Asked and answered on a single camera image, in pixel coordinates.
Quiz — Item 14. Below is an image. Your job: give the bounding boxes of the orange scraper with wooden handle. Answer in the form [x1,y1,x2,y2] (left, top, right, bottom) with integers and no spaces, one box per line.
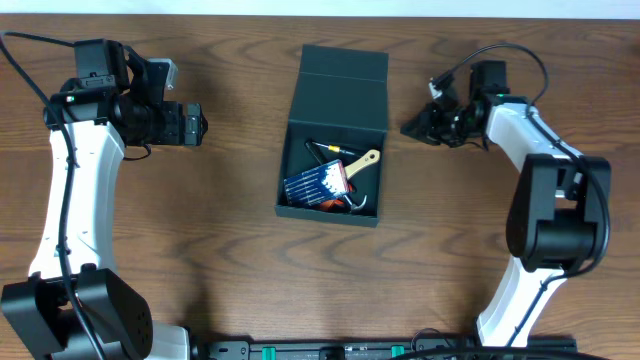
[344,149,380,213]

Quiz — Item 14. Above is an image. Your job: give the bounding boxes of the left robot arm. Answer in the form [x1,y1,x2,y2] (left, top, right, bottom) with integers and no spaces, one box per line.
[1,39,208,360]

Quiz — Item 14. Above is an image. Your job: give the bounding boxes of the black yellow small screwdriver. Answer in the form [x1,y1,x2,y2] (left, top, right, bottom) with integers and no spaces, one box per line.
[313,141,361,156]

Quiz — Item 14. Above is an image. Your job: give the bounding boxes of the precision screwdriver set case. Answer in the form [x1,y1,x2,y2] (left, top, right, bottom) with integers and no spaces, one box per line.
[283,160,349,207]

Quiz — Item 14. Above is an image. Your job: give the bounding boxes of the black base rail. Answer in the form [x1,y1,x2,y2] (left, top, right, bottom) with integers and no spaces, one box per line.
[199,334,577,360]

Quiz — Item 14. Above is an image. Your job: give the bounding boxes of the red-handled pliers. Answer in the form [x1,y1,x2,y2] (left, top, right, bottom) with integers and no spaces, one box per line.
[317,184,357,212]

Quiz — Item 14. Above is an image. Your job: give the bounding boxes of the dark green box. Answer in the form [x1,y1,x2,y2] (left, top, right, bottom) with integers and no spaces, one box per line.
[275,44,389,228]

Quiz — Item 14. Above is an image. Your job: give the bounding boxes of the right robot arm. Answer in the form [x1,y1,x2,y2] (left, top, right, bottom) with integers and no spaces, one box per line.
[401,61,611,348]

